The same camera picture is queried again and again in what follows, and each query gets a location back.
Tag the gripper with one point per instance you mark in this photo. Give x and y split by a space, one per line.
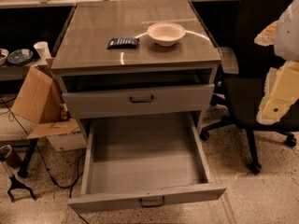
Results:
288 36

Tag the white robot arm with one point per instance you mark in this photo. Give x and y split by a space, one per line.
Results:
283 34

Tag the middle grey drawer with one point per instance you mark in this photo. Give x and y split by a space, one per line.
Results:
97 96

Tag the grey drawer cabinet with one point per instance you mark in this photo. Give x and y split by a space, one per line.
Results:
84 50

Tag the open bottom grey drawer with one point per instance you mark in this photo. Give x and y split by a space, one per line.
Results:
144 162

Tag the black office chair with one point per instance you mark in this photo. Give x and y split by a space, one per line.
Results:
243 72

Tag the white paper bowl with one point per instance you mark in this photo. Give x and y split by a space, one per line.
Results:
166 34

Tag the white cardboard box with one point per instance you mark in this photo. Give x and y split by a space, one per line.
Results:
68 141

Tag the brown cardboard box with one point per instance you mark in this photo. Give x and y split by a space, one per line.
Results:
39 101

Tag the white paper cup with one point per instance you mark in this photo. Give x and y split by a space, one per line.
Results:
42 49

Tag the dark blue plate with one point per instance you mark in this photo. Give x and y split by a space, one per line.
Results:
20 57

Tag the black table leg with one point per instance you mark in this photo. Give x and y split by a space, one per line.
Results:
26 160

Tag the brown cup on floor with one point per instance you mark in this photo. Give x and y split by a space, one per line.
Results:
11 156

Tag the white bowl at left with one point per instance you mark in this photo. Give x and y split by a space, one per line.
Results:
3 56

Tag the black grabber tool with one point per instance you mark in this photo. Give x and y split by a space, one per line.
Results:
15 183

